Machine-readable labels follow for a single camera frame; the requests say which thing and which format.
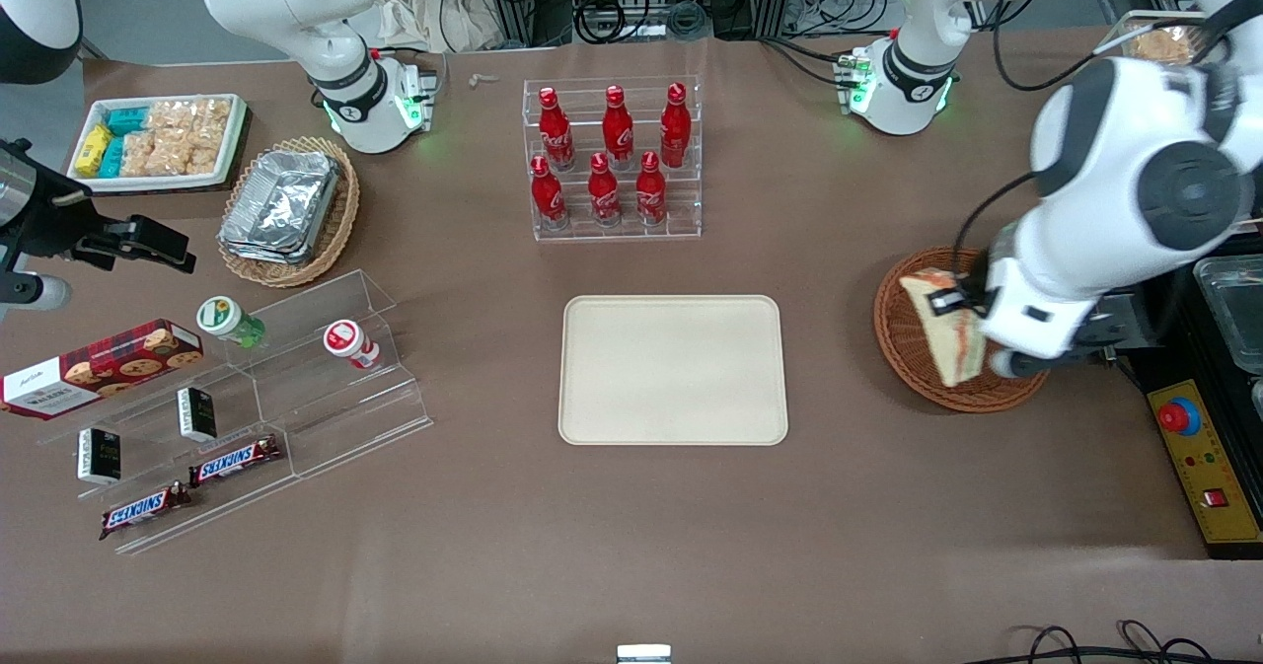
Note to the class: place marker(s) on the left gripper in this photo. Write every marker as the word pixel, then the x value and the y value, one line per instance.
pixel 972 298

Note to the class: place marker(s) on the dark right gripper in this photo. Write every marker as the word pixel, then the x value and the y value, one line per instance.
pixel 51 227

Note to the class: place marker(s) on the triangle sandwich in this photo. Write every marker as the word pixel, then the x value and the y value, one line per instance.
pixel 952 348

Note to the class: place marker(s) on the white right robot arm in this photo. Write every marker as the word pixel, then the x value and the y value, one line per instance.
pixel 316 42

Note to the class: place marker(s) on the round brown wicker basket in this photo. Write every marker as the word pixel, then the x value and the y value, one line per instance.
pixel 908 348

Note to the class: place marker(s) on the white snack tray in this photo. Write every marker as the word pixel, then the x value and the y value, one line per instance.
pixel 232 151

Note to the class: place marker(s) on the oval tan wicker basket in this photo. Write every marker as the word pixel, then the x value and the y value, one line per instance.
pixel 340 220

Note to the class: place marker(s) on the beige plastic tray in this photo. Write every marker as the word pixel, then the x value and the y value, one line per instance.
pixel 671 368

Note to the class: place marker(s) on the teal snack packet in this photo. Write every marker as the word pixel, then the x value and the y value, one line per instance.
pixel 112 157
pixel 126 119

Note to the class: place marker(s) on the clear rice cracker bag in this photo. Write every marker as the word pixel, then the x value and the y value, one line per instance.
pixel 143 154
pixel 210 116
pixel 197 154
pixel 1164 45
pixel 170 117

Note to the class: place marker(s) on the yellow snack packet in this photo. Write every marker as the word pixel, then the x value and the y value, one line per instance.
pixel 93 149

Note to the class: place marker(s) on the green lid drink bottle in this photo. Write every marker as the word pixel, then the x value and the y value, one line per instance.
pixel 225 319

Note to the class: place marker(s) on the red tartan cookie box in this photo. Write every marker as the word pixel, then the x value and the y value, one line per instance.
pixel 109 368

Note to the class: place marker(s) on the stacked aluminium foil trays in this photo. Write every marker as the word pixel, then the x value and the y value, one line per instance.
pixel 281 205

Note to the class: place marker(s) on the black box with metal plate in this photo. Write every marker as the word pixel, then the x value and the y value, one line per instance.
pixel 1125 324

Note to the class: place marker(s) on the small black box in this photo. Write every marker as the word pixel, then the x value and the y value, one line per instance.
pixel 99 457
pixel 197 414

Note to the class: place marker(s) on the snickers chocolate bar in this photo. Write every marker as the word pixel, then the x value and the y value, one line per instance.
pixel 146 510
pixel 235 461

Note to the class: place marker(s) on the red lid drink bottle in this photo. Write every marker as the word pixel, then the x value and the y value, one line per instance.
pixel 347 341

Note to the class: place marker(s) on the red emergency stop button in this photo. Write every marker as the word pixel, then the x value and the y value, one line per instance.
pixel 1180 415

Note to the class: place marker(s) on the clear acrylic stepped shelf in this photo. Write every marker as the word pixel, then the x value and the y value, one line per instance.
pixel 326 417

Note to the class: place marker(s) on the steel pan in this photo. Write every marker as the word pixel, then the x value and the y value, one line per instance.
pixel 1233 309

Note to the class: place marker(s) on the clear acrylic bottle rack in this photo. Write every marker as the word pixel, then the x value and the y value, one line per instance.
pixel 681 220

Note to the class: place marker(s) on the black machine with yellow panel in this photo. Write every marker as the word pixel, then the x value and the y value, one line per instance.
pixel 1214 427

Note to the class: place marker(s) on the red cola bottle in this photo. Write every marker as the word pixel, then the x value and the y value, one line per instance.
pixel 618 131
pixel 548 195
pixel 650 190
pixel 604 192
pixel 556 131
pixel 675 131

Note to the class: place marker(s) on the white cloth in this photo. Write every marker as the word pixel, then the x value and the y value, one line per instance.
pixel 434 8

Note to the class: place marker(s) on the small white clip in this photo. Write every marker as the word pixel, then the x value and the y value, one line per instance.
pixel 483 80

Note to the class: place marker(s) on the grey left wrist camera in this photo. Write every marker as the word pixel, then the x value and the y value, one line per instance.
pixel 1016 363

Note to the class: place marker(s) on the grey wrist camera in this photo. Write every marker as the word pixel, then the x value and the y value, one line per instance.
pixel 1016 363
pixel 35 292

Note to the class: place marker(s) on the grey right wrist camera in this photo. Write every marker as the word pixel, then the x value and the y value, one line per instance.
pixel 35 292

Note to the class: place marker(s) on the red rocker switch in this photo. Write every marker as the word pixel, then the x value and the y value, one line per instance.
pixel 1215 497

